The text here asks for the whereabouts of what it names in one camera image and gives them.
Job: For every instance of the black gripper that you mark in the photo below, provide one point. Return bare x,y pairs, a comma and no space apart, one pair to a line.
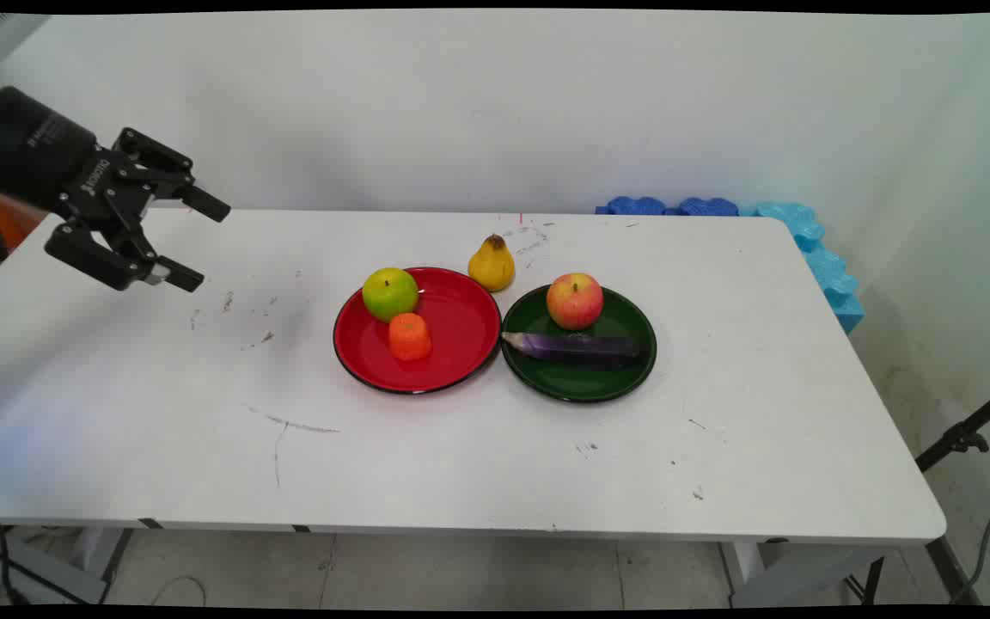
39,150

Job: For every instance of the purple eggplant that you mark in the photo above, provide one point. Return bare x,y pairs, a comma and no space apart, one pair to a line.
577,348

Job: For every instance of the orange object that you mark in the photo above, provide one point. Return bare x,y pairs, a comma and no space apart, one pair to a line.
14,219

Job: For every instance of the green apple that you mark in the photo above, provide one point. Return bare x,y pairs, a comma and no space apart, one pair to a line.
390,295

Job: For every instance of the small orange fruit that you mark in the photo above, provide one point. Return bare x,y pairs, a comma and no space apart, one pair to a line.
410,338

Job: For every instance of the red plate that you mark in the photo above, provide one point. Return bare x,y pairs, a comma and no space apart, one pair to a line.
461,331

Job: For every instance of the yellow pear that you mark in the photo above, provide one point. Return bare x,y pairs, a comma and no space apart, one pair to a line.
491,266

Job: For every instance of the red yellow apple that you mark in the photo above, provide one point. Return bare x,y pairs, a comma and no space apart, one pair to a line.
575,302

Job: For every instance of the dark green plate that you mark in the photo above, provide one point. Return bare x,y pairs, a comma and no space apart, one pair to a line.
581,383

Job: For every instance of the dark blue foam piece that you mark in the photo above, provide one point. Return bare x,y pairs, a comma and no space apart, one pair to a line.
635,205
708,206

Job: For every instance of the light blue foam mat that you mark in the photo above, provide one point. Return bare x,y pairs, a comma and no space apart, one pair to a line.
826,271

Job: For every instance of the black tripod stand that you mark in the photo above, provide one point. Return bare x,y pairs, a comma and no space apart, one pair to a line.
963,438

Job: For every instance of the grey table leg frame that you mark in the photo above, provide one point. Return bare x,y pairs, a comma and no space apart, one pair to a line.
796,576

